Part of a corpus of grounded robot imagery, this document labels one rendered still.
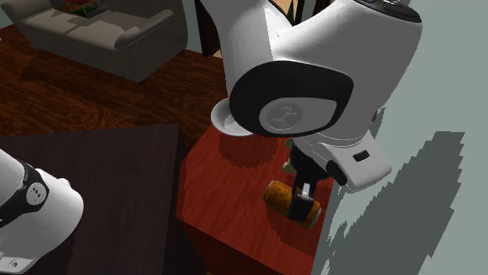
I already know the pale green object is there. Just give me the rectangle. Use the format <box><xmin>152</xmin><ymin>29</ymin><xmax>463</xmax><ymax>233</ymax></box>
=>
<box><xmin>282</xmin><ymin>137</ymin><xmax>297</xmax><ymax>174</ymax></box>

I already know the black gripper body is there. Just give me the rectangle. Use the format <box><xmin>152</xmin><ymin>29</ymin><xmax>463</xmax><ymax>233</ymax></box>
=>
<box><xmin>289</xmin><ymin>145</ymin><xmax>333</xmax><ymax>188</ymax></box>

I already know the orange can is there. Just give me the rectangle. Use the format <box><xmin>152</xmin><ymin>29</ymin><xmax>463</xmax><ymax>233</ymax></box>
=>
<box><xmin>262</xmin><ymin>180</ymin><xmax>323</xmax><ymax>230</ymax></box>

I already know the grey sofa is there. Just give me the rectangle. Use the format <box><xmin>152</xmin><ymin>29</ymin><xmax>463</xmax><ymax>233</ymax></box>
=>
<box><xmin>0</xmin><ymin>0</ymin><xmax>188</xmax><ymax>84</ymax></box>

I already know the white bowl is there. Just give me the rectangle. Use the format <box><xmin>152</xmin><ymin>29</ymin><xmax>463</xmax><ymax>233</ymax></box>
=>
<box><xmin>210</xmin><ymin>98</ymin><xmax>255</xmax><ymax>138</ymax></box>

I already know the red wooden table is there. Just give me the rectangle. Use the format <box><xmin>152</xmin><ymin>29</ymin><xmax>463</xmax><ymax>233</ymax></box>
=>
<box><xmin>176</xmin><ymin>122</ymin><xmax>337</xmax><ymax>275</ymax></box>

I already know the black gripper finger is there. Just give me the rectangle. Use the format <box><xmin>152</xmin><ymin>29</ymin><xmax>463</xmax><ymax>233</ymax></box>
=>
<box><xmin>286</xmin><ymin>182</ymin><xmax>316</xmax><ymax>224</ymax></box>

